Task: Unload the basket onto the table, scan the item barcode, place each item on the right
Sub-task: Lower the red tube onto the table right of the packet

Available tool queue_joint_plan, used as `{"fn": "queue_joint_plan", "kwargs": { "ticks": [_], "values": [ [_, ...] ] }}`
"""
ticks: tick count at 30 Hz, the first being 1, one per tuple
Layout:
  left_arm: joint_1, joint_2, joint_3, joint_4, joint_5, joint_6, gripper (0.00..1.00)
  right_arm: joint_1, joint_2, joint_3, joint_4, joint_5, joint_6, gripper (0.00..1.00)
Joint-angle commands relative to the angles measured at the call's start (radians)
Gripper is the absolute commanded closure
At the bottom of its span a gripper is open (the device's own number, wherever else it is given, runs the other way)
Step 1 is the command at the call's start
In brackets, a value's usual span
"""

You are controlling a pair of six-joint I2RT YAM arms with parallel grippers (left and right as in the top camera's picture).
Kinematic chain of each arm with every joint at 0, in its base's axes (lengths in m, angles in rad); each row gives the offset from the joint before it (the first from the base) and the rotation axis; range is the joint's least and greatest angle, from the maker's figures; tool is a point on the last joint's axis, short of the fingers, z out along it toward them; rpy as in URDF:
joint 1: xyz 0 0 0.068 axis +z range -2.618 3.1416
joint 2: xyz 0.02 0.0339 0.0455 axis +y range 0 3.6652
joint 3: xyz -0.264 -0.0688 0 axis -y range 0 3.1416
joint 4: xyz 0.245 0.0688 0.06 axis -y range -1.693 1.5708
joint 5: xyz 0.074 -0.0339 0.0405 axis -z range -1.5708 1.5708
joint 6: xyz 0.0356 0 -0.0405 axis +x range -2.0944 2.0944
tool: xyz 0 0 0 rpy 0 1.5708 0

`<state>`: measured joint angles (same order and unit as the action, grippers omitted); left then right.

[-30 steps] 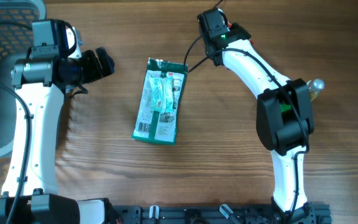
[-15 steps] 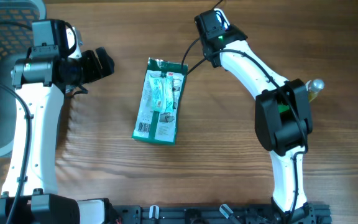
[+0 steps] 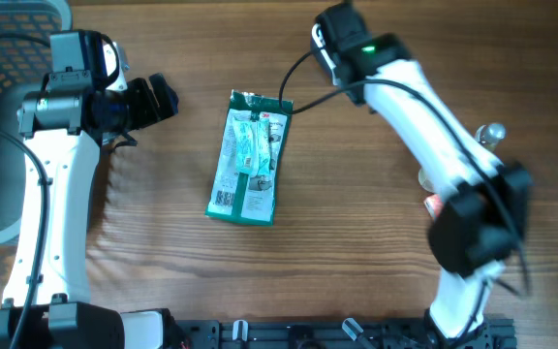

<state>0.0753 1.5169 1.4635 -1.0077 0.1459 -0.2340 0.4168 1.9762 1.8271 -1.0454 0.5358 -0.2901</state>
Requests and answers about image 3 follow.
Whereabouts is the teal toothbrush package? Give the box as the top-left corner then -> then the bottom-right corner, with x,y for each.
232,118 -> 271,176

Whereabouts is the green 3M gloves package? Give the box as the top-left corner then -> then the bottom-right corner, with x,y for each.
205,90 -> 293,226

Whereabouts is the Knorr jar green lid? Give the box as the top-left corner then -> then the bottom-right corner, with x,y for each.
418,168 -> 435,194

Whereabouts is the pink Kleenex tissue pack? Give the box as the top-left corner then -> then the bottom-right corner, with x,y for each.
423,194 -> 445,219

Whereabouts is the yellow oil bottle silver cap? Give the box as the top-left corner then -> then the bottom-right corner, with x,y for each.
475,123 -> 507,152

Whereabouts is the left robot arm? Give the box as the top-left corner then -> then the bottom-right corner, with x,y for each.
0,30 -> 185,348

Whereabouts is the white barcode scanner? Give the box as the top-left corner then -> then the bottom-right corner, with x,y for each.
310,23 -> 337,85

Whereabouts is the grey plastic mesh basket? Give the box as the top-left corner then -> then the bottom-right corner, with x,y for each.
0,0 -> 73,244

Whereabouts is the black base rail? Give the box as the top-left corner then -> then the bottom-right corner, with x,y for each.
162,317 -> 517,349

